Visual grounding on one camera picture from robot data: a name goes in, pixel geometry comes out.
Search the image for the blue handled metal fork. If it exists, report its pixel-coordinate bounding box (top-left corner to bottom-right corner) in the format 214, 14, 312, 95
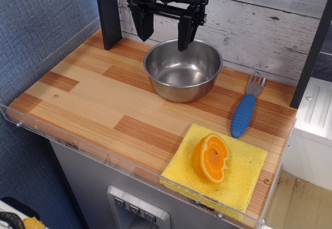
230, 74, 266, 138

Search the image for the orange plastic fruit half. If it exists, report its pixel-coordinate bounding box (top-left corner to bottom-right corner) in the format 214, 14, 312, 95
191, 133, 229, 184

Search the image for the dark vertical post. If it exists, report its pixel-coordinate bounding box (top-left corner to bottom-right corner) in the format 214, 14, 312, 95
97, 0, 122, 50
290, 0, 331, 109

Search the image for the yellow object bottom left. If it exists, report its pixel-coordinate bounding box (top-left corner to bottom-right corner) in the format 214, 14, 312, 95
23, 217, 47, 229

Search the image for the grey toy fridge cabinet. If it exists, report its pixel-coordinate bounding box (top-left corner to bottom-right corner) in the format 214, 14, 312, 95
49, 139, 250, 229

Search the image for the white toy sink unit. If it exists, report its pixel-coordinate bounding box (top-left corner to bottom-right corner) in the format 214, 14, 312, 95
282, 77, 331, 190

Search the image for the clear acrylic table guard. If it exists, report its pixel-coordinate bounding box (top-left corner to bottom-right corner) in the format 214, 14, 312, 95
1, 30, 296, 228

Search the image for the yellow sponge cloth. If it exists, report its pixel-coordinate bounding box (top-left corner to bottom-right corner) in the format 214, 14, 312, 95
160, 124, 268, 212

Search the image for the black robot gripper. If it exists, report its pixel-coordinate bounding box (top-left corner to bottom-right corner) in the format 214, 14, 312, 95
128, 0, 209, 51

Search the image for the silver dispenser button panel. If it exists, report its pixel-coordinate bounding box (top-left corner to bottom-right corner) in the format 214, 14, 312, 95
107, 185, 171, 228

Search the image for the dark right vertical post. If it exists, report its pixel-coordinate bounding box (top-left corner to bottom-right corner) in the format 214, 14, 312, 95
290, 0, 331, 109

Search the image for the dark left vertical post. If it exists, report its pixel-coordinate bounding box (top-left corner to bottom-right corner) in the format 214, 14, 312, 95
97, 0, 122, 50

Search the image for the stainless steel bowl pan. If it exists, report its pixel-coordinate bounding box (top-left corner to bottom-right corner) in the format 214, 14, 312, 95
144, 39, 223, 103

